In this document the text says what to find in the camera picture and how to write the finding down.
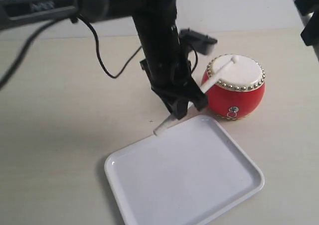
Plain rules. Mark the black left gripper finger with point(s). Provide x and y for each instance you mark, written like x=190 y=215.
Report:
x=174 y=101
x=194 y=94

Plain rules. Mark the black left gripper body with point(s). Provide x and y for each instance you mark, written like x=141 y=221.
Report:
x=166 y=65

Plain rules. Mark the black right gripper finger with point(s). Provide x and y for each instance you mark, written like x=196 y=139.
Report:
x=306 y=7
x=310 y=33

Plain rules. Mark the small red drum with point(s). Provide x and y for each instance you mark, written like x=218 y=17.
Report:
x=239 y=91

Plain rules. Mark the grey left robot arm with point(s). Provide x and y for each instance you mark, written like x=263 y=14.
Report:
x=15 y=13

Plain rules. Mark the white rectangular plastic tray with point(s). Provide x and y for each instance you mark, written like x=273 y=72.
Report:
x=189 y=175

